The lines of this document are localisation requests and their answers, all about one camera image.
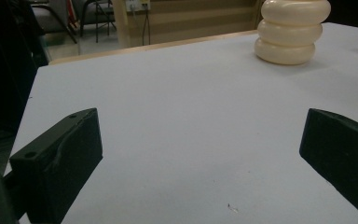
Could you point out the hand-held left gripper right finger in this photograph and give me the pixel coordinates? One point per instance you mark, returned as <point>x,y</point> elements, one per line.
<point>345,155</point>

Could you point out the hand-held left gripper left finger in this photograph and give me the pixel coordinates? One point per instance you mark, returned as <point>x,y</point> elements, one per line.
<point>59,165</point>

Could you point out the cream ribbed round cup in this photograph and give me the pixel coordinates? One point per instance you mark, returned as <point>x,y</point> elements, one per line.
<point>289,34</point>

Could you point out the white board sheet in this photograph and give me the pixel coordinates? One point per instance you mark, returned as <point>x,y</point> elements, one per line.
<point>199,124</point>

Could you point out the black metal chair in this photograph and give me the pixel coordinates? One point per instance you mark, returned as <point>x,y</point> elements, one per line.
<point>51,18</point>
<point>98,15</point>

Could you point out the light wooden post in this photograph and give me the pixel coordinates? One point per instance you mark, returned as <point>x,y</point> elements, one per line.
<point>121,25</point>

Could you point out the white wall outlet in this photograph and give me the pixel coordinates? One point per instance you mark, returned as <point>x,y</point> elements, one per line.
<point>137,4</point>

